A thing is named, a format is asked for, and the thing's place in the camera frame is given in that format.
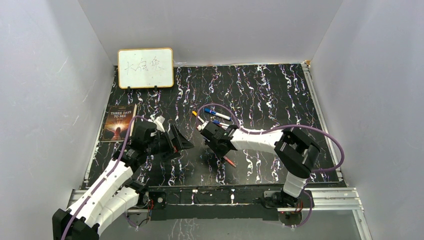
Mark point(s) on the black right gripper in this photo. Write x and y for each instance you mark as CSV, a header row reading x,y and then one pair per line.
x,y
220,154

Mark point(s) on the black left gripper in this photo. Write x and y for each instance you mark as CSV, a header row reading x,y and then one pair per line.
x,y
179,143

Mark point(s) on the orange red pen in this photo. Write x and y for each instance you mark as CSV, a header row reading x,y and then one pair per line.
x,y
229,161

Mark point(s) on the blue capped whiteboard marker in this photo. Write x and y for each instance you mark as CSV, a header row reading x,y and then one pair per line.
x,y
212,112

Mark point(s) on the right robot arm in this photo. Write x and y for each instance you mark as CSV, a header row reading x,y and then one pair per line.
x,y
294,148

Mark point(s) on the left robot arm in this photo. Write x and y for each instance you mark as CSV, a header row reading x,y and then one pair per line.
x,y
113,193

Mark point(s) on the yellow capped marker pen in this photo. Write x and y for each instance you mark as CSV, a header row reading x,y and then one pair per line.
x,y
198,117

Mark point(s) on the small blue capped marker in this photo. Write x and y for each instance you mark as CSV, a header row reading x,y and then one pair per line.
x,y
220,124

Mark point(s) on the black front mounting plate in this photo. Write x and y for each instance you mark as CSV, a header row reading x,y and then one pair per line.
x,y
252,211

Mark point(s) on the dark paperback book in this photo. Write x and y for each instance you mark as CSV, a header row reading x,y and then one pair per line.
x,y
117,123

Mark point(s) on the small framed whiteboard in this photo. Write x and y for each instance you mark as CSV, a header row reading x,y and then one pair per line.
x,y
145,68

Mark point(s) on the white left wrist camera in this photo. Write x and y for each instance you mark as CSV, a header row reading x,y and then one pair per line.
x,y
158,121

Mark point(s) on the aluminium front rail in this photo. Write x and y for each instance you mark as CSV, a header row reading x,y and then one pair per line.
x,y
323,198

